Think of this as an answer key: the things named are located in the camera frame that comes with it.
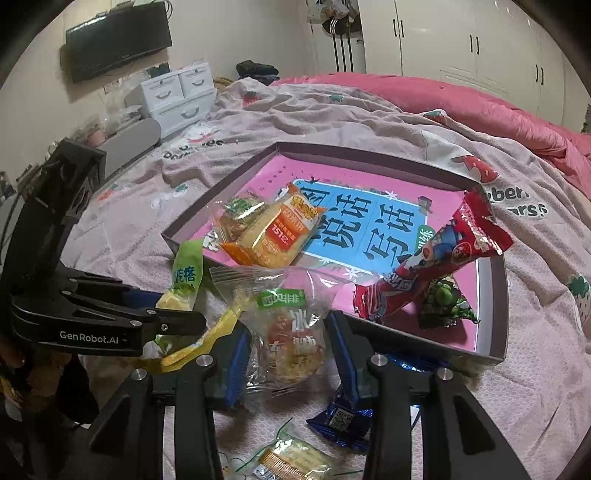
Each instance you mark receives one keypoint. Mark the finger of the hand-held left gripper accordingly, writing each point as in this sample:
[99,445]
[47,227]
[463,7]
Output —
[175,323]
[115,288]

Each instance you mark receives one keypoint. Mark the white wardrobe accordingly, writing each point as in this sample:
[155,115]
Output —
[438,37]

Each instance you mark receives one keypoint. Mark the blue biscuit packet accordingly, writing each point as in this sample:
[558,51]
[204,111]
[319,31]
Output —
[339,420]

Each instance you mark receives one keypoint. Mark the orange bread packet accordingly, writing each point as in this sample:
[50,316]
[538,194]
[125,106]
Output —
[277,230]

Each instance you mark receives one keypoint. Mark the small clear pastry packet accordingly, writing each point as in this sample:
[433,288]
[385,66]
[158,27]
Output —
[235,210]

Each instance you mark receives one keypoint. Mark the clear round cake packet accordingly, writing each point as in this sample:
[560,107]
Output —
[286,332]

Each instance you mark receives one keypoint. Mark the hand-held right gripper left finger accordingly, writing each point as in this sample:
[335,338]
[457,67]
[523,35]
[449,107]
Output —
[238,364]

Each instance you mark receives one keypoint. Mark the small yellow cracker packet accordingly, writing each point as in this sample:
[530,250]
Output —
[295,457]

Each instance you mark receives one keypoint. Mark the pink quilt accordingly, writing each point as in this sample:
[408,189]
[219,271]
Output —
[438,106]

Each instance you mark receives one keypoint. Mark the pink shallow box tray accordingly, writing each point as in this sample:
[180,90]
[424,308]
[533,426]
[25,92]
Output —
[369,159]

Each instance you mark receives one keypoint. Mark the green snack packet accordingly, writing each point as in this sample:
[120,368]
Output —
[187,272]

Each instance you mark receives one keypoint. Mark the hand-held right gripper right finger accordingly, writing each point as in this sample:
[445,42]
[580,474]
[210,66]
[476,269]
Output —
[344,364]

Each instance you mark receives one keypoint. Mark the black wall television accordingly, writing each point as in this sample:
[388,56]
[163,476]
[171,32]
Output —
[115,41]

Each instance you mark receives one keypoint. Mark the coat stand with hats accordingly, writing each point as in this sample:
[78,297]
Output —
[341,32]

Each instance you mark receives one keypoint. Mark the grey padded stool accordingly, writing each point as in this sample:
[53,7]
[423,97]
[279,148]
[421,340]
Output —
[134,138]

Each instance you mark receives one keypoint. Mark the red sausage packet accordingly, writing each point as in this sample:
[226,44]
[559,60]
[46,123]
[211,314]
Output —
[434,258]

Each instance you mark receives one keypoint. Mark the green triangular pea packet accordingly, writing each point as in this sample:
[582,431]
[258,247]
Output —
[445,300]

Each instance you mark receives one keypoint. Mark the black clothes pile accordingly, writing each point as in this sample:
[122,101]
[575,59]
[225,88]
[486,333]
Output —
[256,71]

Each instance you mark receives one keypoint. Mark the white drawer chest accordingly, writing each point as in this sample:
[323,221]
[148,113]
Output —
[180,97]

